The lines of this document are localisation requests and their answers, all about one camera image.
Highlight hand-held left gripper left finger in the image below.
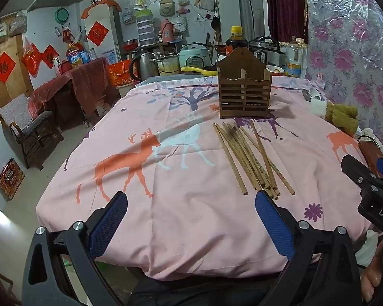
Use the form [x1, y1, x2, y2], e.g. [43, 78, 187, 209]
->
[22, 191, 138, 306]

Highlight beige hanging pouch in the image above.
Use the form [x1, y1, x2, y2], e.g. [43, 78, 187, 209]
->
[160, 0, 176, 16]

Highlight grey curtain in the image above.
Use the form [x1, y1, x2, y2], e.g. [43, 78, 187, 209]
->
[236, 0, 265, 39]

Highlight red diamond fridge poster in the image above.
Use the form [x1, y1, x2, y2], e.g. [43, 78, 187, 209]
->
[87, 22, 110, 47]

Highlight maroon curtain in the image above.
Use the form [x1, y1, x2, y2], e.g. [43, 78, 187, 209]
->
[263, 0, 308, 47]

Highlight red covered side table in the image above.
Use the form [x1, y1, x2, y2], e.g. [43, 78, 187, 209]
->
[30, 57, 115, 128]

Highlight dark soy sauce bottle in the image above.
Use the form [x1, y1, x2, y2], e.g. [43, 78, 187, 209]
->
[225, 26, 249, 55]

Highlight yellow frying pan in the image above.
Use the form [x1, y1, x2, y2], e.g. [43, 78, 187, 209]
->
[180, 65, 218, 77]

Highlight red diamond door poster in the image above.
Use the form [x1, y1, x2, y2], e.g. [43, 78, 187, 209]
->
[0, 53, 16, 84]

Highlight pink printed tablecloth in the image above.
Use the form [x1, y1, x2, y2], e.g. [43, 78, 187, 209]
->
[36, 76, 380, 281]

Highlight light green rice cooker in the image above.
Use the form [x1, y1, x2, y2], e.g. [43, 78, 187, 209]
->
[179, 44, 209, 69]

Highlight clear cooking oil bottle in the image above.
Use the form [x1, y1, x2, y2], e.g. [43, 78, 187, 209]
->
[285, 36, 308, 79]

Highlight orange cloth cover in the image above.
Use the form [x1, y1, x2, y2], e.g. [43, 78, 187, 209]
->
[81, 0, 122, 20]

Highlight floral plastic sheet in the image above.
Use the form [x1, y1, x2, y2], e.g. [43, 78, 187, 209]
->
[303, 0, 383, 160]

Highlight steel electric kettle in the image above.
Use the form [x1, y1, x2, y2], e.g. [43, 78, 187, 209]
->
[128, 52, 160, 82]

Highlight stacked container green lid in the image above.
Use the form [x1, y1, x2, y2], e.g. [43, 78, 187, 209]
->
[137, 9, 156, 47]

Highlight orange gift box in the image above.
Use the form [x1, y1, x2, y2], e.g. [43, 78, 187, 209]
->
[108, 60, 138, 86]

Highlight green round plate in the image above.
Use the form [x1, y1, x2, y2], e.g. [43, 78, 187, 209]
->
[55, 7, 69, 24]

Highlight grey table cover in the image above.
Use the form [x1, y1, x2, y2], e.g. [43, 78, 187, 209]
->
[137, 75, 218, 86]

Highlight wooden armchair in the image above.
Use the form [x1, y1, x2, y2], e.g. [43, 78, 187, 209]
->
[0, 94, 64, 169]

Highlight pale yellow cooking pot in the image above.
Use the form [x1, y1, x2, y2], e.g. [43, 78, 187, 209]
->
[151, 54, 181, 76]

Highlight yellow oil bottle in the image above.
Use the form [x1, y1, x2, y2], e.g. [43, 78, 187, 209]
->
[66, 41, 83, 67]

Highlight red diamond wall poster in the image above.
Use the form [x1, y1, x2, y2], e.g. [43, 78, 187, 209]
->
[40, 45, 59, 69]

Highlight black pressure cooker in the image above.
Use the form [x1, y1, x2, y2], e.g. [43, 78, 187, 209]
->
[249, 36, 286, 67]

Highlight wooden utensil holder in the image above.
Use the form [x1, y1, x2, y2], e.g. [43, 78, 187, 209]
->
[217, 47, 273, 119]

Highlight pink thermos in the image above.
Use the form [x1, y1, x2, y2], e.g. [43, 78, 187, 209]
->
[160, 18, 175, 43]

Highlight pile of wooden chopsticks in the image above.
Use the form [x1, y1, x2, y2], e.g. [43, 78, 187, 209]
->
[212, 119, 296, 200]

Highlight red box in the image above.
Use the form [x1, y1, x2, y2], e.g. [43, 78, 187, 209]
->
[0, 158, 25, 201]

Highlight yellow-green cloth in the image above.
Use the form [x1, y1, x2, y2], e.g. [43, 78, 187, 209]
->
[310, 100, 360, 136]

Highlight person's right hand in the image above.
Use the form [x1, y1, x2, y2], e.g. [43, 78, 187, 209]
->
[362, 237, 383, 303]

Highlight wooden door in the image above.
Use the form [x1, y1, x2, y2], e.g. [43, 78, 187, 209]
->
[0, 33, 34, 134]

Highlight cardboard box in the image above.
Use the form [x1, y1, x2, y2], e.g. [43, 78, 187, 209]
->
[96, 97, 111, 117]

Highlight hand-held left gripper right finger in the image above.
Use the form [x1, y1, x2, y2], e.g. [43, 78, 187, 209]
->
[255, 190, 362, 306]

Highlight red plastic bags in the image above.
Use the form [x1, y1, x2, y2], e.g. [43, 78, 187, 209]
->
[22, 40, 41, 78]

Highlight white refrigerator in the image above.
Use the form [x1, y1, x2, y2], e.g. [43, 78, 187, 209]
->
[83, 5, 123, 66]

